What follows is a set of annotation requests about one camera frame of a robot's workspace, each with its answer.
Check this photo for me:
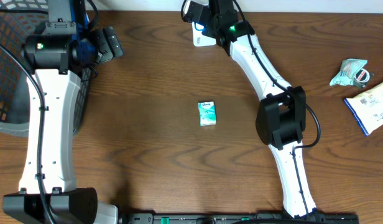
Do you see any light blue tissue pack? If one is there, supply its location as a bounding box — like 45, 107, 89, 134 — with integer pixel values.
198, 101, 217, 126

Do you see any teal snack packet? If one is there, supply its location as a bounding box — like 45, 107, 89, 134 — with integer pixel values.
330, 58, 367, 86

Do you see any large yellow snack bag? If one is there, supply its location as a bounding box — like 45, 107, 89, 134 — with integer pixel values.
344, 82, 383, 136

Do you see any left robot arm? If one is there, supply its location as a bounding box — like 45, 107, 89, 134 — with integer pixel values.
2, 1, 123, 224

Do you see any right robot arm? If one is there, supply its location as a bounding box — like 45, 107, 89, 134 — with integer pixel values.
181, 1, 316, 219

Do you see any grey plastic mesh basket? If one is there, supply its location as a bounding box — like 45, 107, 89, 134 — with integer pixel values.
0, 0, 98, 137

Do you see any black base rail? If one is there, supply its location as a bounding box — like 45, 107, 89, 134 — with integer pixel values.
118, 212, 360, 224

